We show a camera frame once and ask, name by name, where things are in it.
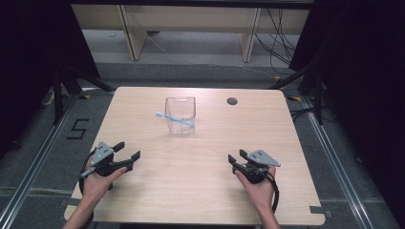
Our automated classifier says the person's left hand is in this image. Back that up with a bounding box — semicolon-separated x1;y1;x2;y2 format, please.
80;155;128;208

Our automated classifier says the black metal stand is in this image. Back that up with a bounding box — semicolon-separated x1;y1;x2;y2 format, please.
269;61;325;126
52;61;117;126

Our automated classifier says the black floor cable bundle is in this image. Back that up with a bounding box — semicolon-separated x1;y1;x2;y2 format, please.
254;9;301;76

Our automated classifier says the white cord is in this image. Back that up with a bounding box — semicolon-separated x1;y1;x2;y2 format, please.
40;90;55;107

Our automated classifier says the black metal crossbar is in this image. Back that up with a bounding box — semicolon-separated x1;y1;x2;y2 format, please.
69;0;315;10

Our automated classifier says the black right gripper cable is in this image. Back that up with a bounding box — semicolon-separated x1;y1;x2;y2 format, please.
263;171;281;215

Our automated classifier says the light blue toothbrush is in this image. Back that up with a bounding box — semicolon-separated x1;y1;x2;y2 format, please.
155;111;196;129

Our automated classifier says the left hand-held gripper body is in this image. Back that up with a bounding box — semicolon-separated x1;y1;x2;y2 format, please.
78;141;134;179

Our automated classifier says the black curtain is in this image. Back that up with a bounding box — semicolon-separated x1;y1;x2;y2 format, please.
288;0;405;223
0;0;100;161

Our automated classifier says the aluminium floor rail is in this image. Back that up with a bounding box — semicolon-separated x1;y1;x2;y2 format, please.
300;94;376;229
0;92;81;229

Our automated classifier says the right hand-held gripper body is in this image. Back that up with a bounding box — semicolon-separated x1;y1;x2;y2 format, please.
234;149;282;185

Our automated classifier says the grey tape strip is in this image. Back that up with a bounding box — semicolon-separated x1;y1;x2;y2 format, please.
59;197;81;207
309;205;332;219

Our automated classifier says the person's right hand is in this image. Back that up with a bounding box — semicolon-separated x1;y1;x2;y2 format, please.
234;165;277;221

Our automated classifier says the clear plastic container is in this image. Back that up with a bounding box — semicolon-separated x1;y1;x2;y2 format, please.
164;95;197;136

